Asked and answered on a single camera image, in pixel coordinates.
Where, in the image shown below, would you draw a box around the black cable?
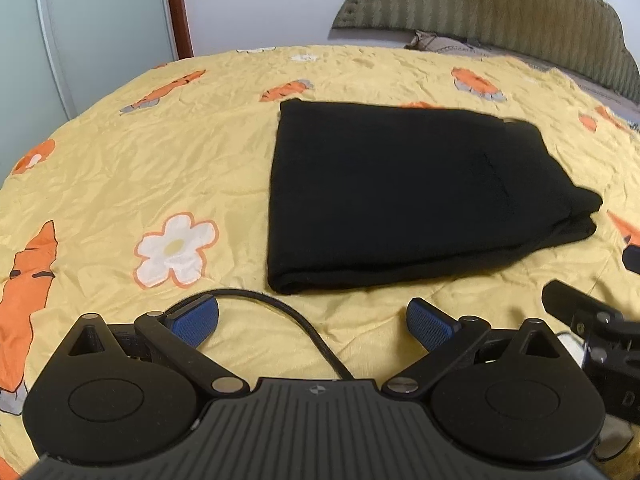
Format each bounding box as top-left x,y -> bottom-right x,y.
162,287 -> 357,382

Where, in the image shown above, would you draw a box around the yellow printed bedsheet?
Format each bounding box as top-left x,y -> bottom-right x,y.
0,44 -> 640,480

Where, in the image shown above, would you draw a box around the grey pillow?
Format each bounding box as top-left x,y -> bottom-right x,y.
407,29 -> 506,57

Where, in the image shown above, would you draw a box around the frosted glass wardrobe door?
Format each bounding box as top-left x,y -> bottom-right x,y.
0,0 -> 180,171

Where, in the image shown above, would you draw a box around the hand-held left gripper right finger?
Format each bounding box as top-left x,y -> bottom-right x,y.
383,298 -> 562,402

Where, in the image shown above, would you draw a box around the black pants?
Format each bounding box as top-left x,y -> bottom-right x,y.
266,98 -> 604,296

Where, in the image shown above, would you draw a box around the olive green upholstered headboard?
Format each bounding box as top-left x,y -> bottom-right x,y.
328,0 -> 640,98

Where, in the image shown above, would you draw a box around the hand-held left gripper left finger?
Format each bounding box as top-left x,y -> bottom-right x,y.
67,295 -> 251,402

